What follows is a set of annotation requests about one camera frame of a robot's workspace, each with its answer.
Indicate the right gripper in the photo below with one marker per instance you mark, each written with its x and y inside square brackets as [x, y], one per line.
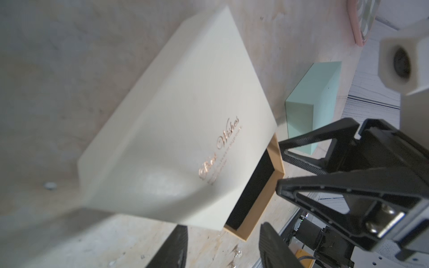
[380, 190]

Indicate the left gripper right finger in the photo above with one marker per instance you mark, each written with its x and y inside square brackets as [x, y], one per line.
[274, 252]

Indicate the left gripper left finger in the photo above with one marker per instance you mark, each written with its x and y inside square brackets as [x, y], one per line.
[173, 252]

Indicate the cream box black drawer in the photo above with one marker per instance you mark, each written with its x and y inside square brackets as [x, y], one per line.
[257, 193]

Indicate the mint green jewelry box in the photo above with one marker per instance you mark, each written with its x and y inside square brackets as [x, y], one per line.
[312, 103]

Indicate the cream jewelry box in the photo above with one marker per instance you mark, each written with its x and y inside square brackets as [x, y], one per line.
[183, 144]

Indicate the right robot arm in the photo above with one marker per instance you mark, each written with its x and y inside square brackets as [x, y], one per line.
[328, 245]

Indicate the green checkered cloth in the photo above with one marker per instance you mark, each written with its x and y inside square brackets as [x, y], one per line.
[366, 12]

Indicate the pink board under cloth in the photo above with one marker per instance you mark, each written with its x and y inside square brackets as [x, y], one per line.
[353, 12]

